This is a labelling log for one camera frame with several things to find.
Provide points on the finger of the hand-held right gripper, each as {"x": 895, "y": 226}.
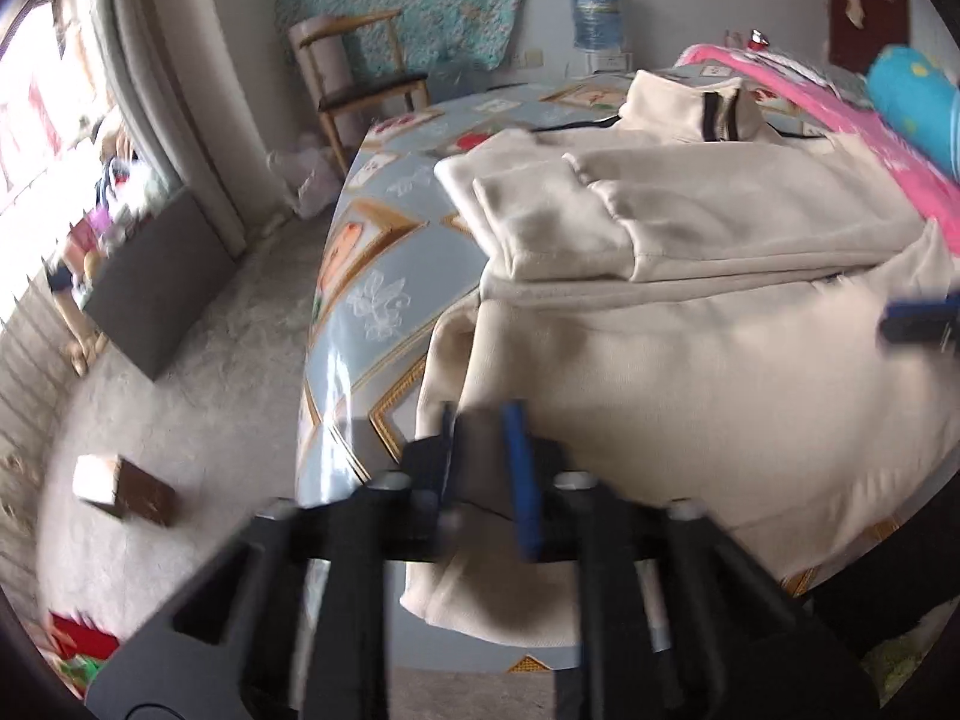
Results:
{"x": 919, "y": 324}

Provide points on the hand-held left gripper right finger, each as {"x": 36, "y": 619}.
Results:
{"x": 519, "y": 465}

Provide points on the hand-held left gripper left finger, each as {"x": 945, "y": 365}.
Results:
{"x": 448, "y": 457}

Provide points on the cream zip-up jacket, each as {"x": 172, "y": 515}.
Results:
{"x": 675, "y": 375}

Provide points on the patterned blue tablecloth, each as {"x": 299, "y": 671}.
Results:
{"x": 375, "y": 300}

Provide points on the blue pillow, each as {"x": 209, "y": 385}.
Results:
{"x": 915, "y": 105}

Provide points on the pink floral blanket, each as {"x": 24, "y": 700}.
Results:
{"x": 825, "y": 112}

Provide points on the grey lace-trimmed cloth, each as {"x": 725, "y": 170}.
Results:
{"x": 817, "y": 67}

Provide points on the white plastic bag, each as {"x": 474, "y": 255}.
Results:
{"x": 307, "y": 176}

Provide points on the small cardboard box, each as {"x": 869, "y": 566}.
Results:
{"x": 127, "y": 491}

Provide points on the red lighter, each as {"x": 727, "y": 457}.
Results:
{"x": 760, "y": 38}

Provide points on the dark grey cabinet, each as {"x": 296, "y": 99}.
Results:
{"x": 157, "y": 285}

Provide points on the wooden chair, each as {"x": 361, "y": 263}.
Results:
{"x": 367, "y": 90}

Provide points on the red box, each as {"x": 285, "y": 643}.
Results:
{"x": 82, "y": 637}

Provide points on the white water dispenser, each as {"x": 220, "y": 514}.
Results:
{"x": 606, "y": 62}

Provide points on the white cylindrical box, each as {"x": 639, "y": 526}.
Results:
{"x": 326, "y": 64}

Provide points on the window sill clutter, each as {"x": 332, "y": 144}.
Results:
{"x": 112, "y": 195}

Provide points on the blue water jug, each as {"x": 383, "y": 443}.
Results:
{"x": 598, "y": 15}

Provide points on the grey curtain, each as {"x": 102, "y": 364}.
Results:
{"x": 172, "y": 75}

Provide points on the wall socket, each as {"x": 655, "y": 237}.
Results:
{"x": 528, "y": 59}

